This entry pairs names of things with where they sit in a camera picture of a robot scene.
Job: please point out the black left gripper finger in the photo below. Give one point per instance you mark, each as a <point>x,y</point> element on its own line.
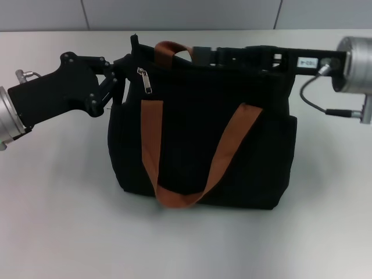
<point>106,94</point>
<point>101,64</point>

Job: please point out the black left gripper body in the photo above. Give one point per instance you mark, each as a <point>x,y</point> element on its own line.
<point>58,90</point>

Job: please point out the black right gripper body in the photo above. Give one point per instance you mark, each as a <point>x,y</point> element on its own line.
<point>292,62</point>

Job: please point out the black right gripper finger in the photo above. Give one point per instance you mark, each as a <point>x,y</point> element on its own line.
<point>203,55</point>
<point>270,66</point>

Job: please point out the silver zipper pull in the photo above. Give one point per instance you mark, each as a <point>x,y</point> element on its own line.
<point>146,82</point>

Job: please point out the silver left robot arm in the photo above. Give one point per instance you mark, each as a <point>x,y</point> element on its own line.
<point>7,116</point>

